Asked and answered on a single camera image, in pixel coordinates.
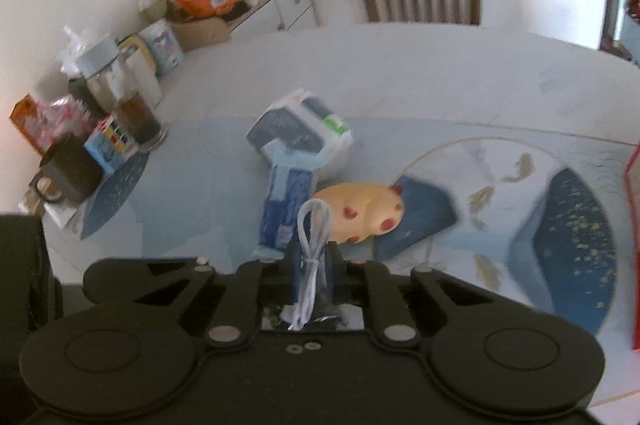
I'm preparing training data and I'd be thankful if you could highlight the white usb cable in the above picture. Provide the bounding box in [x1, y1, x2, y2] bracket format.
[278, 197, 334, 332]

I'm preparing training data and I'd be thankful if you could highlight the cardboard box on cabinet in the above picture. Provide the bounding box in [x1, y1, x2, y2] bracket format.
[169, 16, 230, 52]

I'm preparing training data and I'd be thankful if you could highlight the colourful cube box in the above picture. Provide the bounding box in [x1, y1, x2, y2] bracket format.
[84, 115, 138, 176]

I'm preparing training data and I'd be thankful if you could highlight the dark brown mug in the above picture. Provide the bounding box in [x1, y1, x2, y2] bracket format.
[30, 132, 103, 206]

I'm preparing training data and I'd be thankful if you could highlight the small black foil packet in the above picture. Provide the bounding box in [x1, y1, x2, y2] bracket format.
[262, 304, 364, 333]

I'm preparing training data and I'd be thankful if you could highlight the white printed mug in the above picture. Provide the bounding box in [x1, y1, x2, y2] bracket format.
[139, 18, 184, 77]

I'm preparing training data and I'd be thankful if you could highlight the red cardboard box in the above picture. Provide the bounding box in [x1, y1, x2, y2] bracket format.
[623, 145, 640, 353]

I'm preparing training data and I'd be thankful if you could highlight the white grey wipes pack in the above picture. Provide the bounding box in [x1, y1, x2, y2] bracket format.
[246, 89, 354, 181]

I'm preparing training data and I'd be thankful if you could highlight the white side cabinet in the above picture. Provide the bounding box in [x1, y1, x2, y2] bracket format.
[229, 0, 319, 41]

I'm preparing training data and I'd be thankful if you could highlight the orange pig toy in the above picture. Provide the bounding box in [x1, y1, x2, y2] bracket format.
[314, 183, 405, 244]

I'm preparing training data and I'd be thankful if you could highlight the glass bottle with tea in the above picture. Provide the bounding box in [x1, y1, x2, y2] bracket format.
[75, 36, 166, 152]

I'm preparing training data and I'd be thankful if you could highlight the blue snack bar packet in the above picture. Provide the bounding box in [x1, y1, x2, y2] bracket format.
[253, 140, 321, 259]

